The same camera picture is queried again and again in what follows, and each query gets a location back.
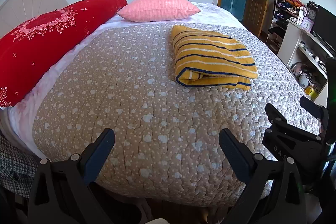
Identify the yellow container on shelf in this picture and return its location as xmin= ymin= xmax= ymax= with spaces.
xmin=304 ymin=85 xmax=318 ymax=101

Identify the white bed sheet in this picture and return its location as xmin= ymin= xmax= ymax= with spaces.
xmin=1 ymin=3 xmax=246 ymax=159

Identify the yellow striped knit sweater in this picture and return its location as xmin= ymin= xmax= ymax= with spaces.
xmin=171 ymin=25 xmax=258 ymax=90

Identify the beige quilted bedspread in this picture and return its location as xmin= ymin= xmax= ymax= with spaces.
xmin=33 ymin=23 xmax=319 ymax=206

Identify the cluttered clothes rack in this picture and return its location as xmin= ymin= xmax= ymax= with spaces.
xmin=265 ymin=0 xmax=307 ymax=54

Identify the white shelf desk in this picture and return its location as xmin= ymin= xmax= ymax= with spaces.
xmin=277 ymin=19 xmax=335 ymax=106

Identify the white bed headboard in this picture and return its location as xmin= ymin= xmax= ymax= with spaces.
xmin=0 ymin=0 xmax=68 ymax=36

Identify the black monitor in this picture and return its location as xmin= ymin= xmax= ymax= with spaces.
xmin=311 ymin=6 xmax=336 ymax=51

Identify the red embroidered pillow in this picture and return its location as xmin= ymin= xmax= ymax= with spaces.
xmin=1 ymin=0 xmax=127 ymax=107

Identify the checkered fabric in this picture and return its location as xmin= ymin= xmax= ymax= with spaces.
xmin=0 ymin=136 xmax=39 ymax=198

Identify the small table clock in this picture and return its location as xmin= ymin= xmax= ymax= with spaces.
xmin=306 ymin=1 xmax=318 ymax=21

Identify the pink pillow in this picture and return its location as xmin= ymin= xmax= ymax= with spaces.
xmin=117 ymin=0 xmax=201 ymax=22

